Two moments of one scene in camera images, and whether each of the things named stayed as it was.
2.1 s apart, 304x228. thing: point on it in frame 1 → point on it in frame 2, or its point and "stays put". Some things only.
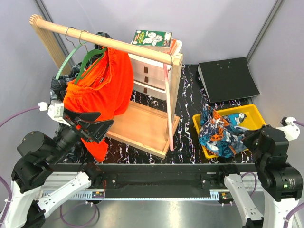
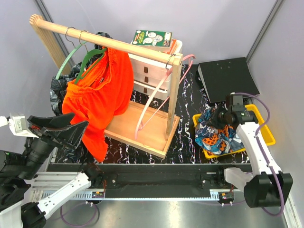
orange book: [172, 47] stays put
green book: [152, 38] stays put
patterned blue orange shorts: [219, 134] stays put
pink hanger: [166, 71] → [191, 57]
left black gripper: [96, 130] → [71, 136]
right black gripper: [248, 137] → [220, 108]
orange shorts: [106, 88] stays put
